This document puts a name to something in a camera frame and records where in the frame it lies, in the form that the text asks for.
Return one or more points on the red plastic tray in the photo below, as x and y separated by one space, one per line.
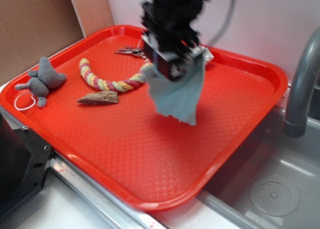
149 161

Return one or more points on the blue cloth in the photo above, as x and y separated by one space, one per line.
179 98

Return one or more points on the brown wood piece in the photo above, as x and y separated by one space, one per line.
100 98

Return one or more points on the bunch of grey keys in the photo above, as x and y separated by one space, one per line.
135 51

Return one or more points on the brown cardboard box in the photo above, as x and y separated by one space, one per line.
30 29

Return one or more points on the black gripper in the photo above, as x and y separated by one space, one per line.
169 38

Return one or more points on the grey faucet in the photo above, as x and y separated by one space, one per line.
304 95

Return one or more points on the grey sink basin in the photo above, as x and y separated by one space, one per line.
272 181

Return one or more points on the grey plush mouse toy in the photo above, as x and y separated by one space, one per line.
40 83

